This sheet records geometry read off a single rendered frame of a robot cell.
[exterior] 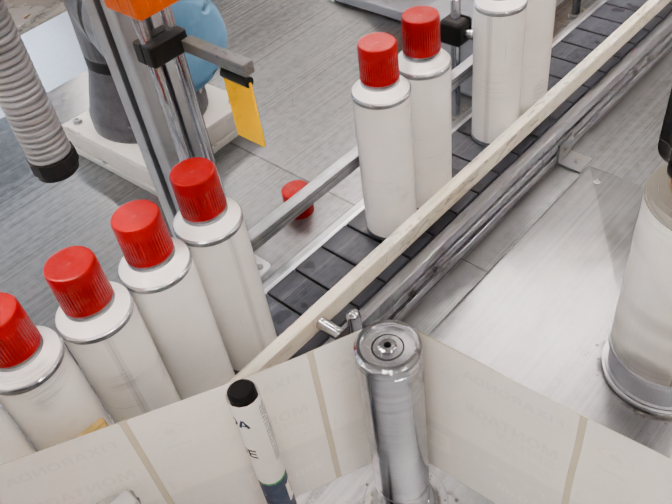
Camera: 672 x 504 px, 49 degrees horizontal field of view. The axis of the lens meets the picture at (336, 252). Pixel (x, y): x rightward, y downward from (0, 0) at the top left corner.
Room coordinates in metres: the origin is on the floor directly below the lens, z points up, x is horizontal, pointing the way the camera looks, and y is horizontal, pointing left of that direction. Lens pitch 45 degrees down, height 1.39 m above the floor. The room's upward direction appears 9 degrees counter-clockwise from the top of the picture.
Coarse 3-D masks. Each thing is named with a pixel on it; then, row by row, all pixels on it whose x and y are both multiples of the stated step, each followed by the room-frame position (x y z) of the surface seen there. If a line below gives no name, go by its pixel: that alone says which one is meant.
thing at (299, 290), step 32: (608, 0) 0.91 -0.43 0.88; (640, 0) 0.90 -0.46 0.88; (576, 32) 0.84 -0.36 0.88; (608, 32) 0.83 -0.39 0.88; (640, 32) 0.82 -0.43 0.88; (576, 64) 0.77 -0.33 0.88; (608, 64) 0.76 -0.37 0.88; (576, 96) 0.70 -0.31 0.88; (544, 128) 0.65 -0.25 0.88; (512, 160) 0.61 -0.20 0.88; (480, 192) 0.57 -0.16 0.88; (352, 224) 0.55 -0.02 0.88; (448, 224) 0.54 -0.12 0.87; (320, 256) 0.51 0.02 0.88; (352, 256) 0.50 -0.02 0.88; (288, 288) 0.47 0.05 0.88; (320, 288) 0.47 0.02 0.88; (288, 320) 0.43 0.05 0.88
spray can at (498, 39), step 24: (480, 0) 0.65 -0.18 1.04; (504, 0) 0.64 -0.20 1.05; (480, 24) 0.64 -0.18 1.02; (504, 24) 0.63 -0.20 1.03; (480, 48) 0.64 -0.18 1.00; (504, 48) 0.63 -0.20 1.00; (480, 72) 0.64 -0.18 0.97; (504, 72) 0.63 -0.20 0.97; (480, 96) 0.64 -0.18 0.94; (504, 96) 0.63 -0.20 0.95; (480, 120) 0.64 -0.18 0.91; (504, 120) 0.63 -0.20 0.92; (480, 144) 0.64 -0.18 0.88
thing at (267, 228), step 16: (560, 0) 0.80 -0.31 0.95; (464, 64) 0.68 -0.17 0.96; (464, 80) 0.67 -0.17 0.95; (352, 160) 0.55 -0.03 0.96; (320, 176) 0.53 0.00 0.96; (336, 176) 0.53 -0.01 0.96; (304, 192) 0.51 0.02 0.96; (320, 192) 0.52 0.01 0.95; (288, 208) 0.49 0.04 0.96; (304, 208) 0.50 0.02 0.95; (272, 224) 0.48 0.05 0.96; (256, 240) 0.46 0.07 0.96; (80, 368) 0.35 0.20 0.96
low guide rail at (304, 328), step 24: (624, 24) 0.78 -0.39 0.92; (600, 48) 0.74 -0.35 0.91; (576, 72) 0.70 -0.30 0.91; (552, 96) 0.66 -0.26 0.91; (528, 120) 0.63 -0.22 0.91; (504, 144) 0.59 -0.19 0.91; (480, 168) 0.56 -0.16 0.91; (456, 192) 0.54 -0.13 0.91; (432, 216) 0.51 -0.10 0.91; (384, 240) 0.48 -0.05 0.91; (408, 240) 0.49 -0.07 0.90; (360, 264) 0.46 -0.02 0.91; (384, 264) 0.46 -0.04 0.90; (336, 288) 0.43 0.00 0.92; (360, 288) 0.44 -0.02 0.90; (312, 312) 0.41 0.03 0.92; (336, 312) 0.42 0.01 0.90; (288, 336) 0.39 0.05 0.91; (312, 336) 0.40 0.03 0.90; (264, 360) 0.37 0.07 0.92
